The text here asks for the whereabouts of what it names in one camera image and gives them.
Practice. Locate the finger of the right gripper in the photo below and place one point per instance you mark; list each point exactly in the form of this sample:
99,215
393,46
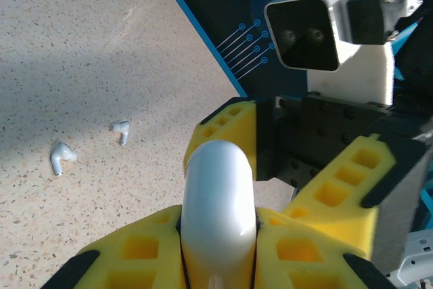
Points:
338,194
236,123

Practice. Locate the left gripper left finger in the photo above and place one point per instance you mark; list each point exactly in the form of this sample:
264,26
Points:
142,251

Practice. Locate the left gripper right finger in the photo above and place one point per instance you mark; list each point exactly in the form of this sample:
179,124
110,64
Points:
297,251

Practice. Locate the white earbud charging case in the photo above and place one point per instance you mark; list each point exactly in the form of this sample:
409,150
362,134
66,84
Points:
218,201

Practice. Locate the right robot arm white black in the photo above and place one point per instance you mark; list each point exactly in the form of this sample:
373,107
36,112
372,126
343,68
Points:
416,262

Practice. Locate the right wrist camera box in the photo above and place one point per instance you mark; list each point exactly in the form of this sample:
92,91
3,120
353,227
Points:
304,32

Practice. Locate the aluminium side rail blue strip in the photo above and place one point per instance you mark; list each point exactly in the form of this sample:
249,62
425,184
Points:
200,28

